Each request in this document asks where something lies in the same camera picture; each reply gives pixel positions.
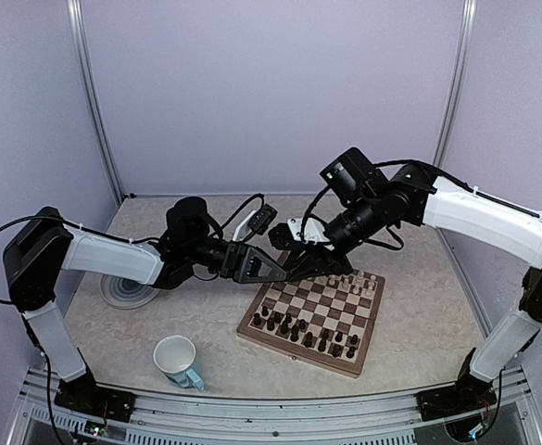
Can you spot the light blue mug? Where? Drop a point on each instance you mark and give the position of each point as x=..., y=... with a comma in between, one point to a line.
x=175, y=357

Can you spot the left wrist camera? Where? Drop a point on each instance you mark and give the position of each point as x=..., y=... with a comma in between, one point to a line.
x=255, y=223

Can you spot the dark rook piece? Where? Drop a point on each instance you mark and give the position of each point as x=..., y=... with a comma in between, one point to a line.
x=336, y=350

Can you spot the dark queen piece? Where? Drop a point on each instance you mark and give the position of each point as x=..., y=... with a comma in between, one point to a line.
x=322, y=346

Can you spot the dark king piece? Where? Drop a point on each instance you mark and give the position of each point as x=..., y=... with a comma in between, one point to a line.
x=278, y=317

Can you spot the right aluminium frame post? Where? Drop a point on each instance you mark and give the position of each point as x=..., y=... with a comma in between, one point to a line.
x=462, y=49

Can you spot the grey silicone round lid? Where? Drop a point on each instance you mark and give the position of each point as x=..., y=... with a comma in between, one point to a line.
x=125, y=294

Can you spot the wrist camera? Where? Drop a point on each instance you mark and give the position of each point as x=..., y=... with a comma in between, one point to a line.
x=255, y=223
x=293, y=234

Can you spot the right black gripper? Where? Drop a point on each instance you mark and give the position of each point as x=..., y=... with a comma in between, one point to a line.
x=316, y=263

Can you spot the white rook right piece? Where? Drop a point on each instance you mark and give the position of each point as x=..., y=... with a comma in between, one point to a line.
x=372, y=283

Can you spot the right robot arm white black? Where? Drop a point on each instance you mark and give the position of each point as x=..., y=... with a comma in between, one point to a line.
x=454, y=206

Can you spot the wooden chess board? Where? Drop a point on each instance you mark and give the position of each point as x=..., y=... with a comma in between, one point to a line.
x=328, y=305

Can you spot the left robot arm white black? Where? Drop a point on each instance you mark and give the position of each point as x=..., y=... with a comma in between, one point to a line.
x=49, y=245

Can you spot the aluminium frame post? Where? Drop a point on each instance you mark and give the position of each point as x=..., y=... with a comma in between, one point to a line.
x=462, y=49
x=76, y=23

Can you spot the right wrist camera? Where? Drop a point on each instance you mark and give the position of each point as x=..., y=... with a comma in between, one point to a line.
x=293, y=234

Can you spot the front aluminium rail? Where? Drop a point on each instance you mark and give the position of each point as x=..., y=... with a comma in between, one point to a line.
x=164, y=418

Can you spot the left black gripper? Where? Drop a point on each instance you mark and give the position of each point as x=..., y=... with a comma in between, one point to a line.
x=241, y=262

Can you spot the left aluminium frame post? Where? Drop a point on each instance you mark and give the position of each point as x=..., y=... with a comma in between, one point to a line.
x=76, y=23

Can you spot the dark bishop piece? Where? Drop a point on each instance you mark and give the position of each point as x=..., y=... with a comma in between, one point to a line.
x=308, y=339

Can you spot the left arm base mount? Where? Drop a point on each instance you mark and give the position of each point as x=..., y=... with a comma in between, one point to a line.
x=96, y=401

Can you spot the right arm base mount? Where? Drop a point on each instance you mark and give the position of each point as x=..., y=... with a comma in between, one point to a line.
x=460, y=397

